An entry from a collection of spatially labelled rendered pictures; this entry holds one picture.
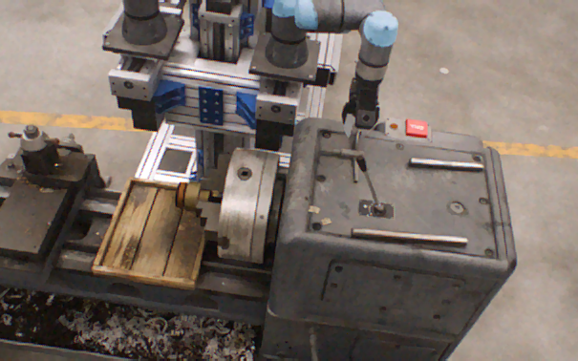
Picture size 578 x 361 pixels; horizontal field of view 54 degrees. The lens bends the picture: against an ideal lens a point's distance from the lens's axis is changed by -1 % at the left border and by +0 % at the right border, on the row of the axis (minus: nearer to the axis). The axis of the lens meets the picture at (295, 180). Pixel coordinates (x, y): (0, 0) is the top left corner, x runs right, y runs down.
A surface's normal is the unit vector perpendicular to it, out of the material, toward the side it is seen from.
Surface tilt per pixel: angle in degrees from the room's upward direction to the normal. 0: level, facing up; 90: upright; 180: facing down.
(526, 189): 0
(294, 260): 89
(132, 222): 0
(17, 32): 0
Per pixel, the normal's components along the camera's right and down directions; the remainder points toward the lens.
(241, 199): 0.03, -0.14
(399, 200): 0.10, -0.65
